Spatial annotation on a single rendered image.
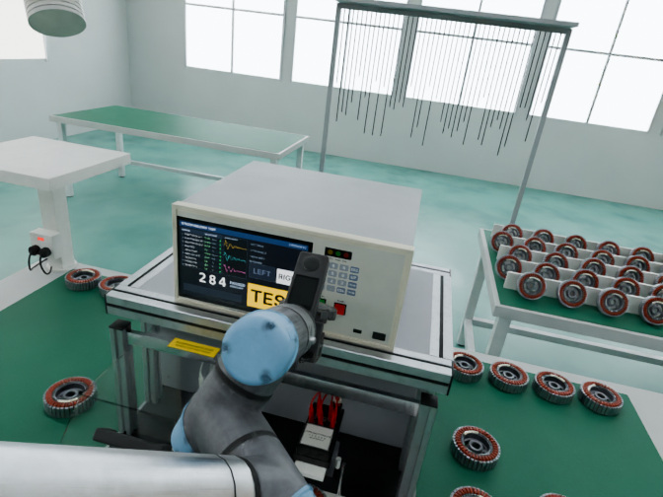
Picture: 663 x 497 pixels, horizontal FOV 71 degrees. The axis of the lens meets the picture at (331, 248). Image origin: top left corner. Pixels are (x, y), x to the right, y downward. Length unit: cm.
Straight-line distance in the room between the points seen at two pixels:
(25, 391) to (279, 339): 99
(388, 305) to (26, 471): 60
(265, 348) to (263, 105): 708
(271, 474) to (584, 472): 101
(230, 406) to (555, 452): 99
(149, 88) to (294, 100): 243
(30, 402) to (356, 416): 78
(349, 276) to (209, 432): 39
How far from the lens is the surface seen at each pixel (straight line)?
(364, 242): 77
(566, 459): 137
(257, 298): 88
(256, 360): 49
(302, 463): 97
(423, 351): 89
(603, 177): 752
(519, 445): 134
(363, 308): 83
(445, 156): 712
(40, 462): 36
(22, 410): 135
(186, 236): 89
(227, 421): 52
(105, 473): 38
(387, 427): 115
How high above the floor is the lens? 162
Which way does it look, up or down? 24 degrees down
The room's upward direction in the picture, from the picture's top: 7 degrees clockwise
